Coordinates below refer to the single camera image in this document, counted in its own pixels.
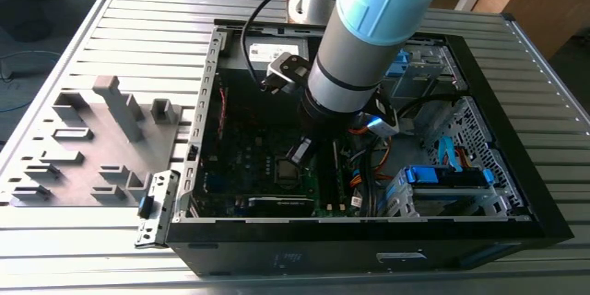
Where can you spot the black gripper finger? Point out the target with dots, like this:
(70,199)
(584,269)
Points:
(307,150)
(294,151)

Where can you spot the silver square CPU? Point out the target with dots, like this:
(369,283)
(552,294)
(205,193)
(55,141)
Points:
(287,170)

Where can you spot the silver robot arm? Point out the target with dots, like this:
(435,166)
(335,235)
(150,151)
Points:
(350,49)

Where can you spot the black RAM slot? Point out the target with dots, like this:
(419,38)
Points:
(326,177)
(341,177)

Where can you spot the green motherboard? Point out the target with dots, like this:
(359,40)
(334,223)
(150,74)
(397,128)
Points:
(239,170)

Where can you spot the black graphics card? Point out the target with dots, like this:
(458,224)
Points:
(281,205)

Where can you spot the grey power supply unit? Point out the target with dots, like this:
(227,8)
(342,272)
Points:
(249,101)

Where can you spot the blue plastic drive latch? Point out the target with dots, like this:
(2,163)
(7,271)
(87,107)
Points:
(399,63)

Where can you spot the silver metal drive cage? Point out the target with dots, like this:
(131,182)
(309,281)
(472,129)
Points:
(423,74)

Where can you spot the hard disk in blue carrier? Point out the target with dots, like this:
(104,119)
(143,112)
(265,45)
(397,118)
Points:
(429,174)

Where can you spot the black PC case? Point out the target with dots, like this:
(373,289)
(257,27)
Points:
(322,250)

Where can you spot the grey parts rack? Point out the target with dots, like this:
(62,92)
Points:
(115,157)

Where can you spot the silver metal disk bay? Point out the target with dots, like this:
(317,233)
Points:
(496,201)

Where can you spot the wooden cabinet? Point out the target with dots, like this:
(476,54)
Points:
(544,5)

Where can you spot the black waste bin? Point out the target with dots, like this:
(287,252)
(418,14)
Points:
(30,25)

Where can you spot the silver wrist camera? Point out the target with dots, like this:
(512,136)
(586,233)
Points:
(382,126)

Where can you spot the blue plastic bay rail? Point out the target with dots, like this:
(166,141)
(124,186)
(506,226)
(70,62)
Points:
(391,195)

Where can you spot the metal expansion slot bracket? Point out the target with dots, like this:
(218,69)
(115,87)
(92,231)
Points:
(162,191)

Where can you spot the blue bracket latch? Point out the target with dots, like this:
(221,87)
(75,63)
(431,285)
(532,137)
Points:
(147,205)

